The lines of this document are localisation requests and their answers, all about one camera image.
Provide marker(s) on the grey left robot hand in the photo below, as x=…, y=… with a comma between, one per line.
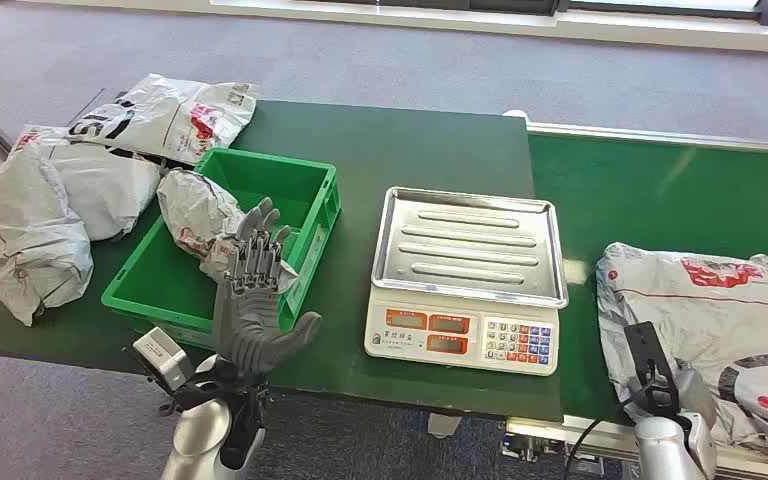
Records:
x=255, y=318

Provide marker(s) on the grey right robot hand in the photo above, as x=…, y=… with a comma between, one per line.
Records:
x=696, y=392

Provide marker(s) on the large white red-print courier package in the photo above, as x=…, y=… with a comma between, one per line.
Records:
x=708, y=318

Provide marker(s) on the crumpled white package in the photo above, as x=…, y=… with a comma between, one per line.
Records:
x=192, y=205

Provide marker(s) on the plain white courier package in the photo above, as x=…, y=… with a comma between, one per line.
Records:
x=99, y=185

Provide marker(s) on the green conveyor belt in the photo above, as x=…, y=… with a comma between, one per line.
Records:
x=622, y=199

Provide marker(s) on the white package with black lettering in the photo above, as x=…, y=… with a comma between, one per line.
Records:
x=159, y=112

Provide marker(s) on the bulky white package red stripe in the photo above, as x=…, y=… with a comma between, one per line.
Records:
x=26, y=245

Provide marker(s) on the green plastic crate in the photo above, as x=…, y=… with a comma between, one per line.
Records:
x=159, y=278

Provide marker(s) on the white electronic scale body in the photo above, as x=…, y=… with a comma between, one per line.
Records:
x=463, y=338

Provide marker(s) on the white table leg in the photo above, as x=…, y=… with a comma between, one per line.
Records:
x=444, y=425

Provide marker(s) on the steel scale weighing tray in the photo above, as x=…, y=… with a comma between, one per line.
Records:
x=470, y=245

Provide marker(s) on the black right camera bracket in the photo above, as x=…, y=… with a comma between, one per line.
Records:
x=649, y=364

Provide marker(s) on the black camera bracket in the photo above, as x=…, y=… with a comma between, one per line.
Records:
x=649, y=364
x=188, y=397

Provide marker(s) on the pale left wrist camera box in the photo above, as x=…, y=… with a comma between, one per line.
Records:
x=162, y=358

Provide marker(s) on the black left camera bracket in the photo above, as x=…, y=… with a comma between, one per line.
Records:
x=188, y=397

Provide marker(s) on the silver conveyor frame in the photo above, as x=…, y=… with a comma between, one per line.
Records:
x=536, y=435

